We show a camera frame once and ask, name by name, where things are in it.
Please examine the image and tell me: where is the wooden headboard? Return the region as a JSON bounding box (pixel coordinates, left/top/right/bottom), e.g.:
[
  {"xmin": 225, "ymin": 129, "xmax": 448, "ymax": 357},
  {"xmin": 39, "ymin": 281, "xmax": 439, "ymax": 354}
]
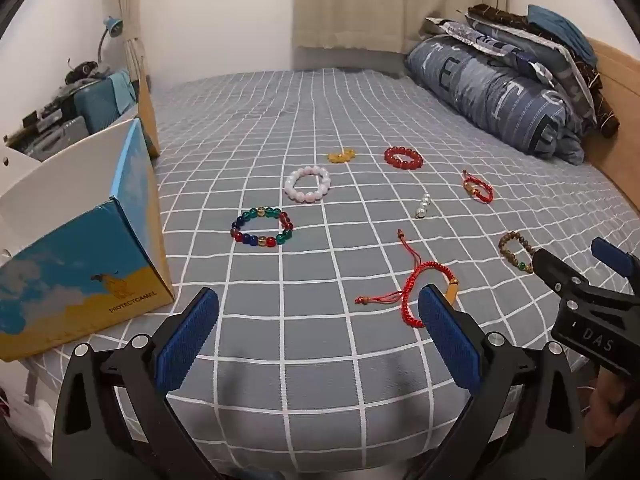
[{"xmin": 582, "ymin": 37, "xmax": 640, "ymax": 203}]

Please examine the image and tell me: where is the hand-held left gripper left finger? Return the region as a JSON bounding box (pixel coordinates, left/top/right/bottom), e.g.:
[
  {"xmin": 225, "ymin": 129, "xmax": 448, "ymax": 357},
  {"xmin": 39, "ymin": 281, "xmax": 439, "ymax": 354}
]
[{"xmin": 52, "ymin": 287, "xmax": 221, "ymax": 480}]

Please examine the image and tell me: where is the grey checked bed sheet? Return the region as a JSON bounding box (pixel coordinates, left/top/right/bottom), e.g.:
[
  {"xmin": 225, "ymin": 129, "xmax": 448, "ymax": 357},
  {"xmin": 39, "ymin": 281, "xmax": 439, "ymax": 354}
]
[{"xmin": 27, "ymin": 67, "xmax": 640, "ymax": 463}]

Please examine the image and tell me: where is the red bead bracelet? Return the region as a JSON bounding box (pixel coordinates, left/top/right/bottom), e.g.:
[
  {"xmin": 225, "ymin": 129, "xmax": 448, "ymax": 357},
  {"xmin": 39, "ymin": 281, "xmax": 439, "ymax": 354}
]
[{"xmin": 384, "ymin": 146, "xmax": 424, "ymax": 169}]

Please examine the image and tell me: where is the small red cord bracelet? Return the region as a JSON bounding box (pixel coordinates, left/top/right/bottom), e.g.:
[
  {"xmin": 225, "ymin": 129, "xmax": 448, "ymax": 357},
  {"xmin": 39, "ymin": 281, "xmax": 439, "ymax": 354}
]
[{"xmin": 461, "ymin": 170, "xmax": 494, "ymax": 205}]

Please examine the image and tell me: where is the brown wooden bead bracelet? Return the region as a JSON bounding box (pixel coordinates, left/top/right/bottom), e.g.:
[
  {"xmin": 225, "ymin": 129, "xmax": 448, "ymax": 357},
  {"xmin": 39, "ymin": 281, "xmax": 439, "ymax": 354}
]
[{"xmin": 498, "ymin": 230, "xmax": 537, "ymax": 275}]

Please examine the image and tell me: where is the beige side curtain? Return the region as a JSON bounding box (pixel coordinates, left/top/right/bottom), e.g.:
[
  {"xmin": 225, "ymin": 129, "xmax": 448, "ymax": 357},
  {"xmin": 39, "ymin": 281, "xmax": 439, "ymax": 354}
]
[{"xmin": 106, "ymin": 0, "xmax": 152, "ymax": 83}]

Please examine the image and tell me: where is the multicolour glass bead bracelet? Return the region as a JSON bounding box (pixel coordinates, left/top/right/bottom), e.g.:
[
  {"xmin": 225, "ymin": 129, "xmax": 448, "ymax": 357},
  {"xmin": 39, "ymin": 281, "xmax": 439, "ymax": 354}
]
[{"xmin": 230, "ymin": 206, "xmax": 294, "ymax": 249}]

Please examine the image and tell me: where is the black bundle on suitcase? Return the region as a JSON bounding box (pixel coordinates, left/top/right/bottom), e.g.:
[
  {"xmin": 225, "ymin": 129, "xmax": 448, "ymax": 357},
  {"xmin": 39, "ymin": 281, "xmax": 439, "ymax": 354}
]
[{"xmin": 64, "ymin": 60, "xmax": 102, "ymax": 85}]

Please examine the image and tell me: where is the large red cord bracelet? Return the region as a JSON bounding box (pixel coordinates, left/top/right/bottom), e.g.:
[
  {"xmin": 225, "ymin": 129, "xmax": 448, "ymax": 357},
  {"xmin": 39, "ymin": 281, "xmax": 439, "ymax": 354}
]
[{"xmin": 355, "ymin": 229, "xmax": 461, "ymax": 331}]

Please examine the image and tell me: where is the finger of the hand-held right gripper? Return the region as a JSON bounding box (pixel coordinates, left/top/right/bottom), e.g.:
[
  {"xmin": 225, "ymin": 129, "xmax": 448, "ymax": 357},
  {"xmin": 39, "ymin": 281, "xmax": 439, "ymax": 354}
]
[
  {"xmin": 591, "ymin": 237, "xmax": 640, "ymax": 296},
  {"xmin": 532, "ymin": 249, "xmax": 589, "ymax": 302}
]

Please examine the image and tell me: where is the person's right hand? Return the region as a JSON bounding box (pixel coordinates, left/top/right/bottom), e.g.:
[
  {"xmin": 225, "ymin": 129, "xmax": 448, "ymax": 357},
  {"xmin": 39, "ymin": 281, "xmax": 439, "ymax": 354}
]
[{"xmin": 588, "ymin": 372, "xmax": 637, "ymax": 450}]

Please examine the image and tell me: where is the grey suitcase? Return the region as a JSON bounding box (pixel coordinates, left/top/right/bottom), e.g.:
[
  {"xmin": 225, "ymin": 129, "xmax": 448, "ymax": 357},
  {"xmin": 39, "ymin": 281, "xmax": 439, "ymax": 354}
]
[{"xmin": 9, "ymin": 114, "xmax": 90, "ymax": 162}]

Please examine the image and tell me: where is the beige window curtain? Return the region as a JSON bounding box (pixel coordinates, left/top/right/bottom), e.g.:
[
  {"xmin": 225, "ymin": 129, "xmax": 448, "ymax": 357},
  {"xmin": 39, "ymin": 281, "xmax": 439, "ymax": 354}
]
[{"xmin": 294, "ymin": 0, "xmax": 483, "ymax": 56}]

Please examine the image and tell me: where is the teal suitcase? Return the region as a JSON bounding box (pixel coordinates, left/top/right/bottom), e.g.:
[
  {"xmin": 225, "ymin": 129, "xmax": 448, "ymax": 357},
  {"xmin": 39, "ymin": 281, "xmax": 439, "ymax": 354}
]
[{"xmin": 75, "ymin": 71, "xmax": 139, "ymax": 136}]

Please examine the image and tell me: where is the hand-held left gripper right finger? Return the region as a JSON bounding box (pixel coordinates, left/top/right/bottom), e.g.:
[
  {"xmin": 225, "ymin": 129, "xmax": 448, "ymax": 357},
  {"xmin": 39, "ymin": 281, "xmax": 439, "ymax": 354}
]
[{"xmin": 417, "ymin": 284, "xmax": 586, "ymax": 480}]

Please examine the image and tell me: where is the teal cloth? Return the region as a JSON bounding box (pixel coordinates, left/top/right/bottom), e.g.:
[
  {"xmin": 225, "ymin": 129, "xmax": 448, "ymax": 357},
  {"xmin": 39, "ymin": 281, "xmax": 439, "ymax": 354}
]
[{"xmin": 527, "ymin": 5, "xmax": 598, "ymax": 66}]

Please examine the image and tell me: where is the rolled blue lettered quilt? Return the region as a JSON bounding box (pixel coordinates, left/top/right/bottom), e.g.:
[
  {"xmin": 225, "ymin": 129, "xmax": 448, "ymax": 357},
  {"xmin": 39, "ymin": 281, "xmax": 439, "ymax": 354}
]
[{"xmin": 404, "ymin": 35, "xmax": 586, "ymax": 166}]

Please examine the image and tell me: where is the pale pink bead bracelet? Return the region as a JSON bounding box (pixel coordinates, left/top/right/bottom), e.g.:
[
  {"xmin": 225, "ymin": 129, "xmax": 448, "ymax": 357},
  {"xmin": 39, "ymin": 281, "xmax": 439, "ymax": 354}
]
[{"xmin": 283, "ymin": 166, "xmax": 332, "ymax": 204}]

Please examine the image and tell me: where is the blue desk lamp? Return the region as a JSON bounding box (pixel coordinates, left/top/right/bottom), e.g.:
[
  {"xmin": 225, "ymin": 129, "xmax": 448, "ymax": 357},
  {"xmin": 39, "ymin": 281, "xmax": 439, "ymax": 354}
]
[{"xmin": 96, "ymin": 16, "xmax": 125, "ymax": 75}]

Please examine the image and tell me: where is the blue and yellow cardboard box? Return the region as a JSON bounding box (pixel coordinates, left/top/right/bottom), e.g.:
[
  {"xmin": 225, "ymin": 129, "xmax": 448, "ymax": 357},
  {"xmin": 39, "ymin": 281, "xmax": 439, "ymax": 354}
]
[{"xmin": 0, "ymin": 76, "xmax": 176, "ymax": 363}]

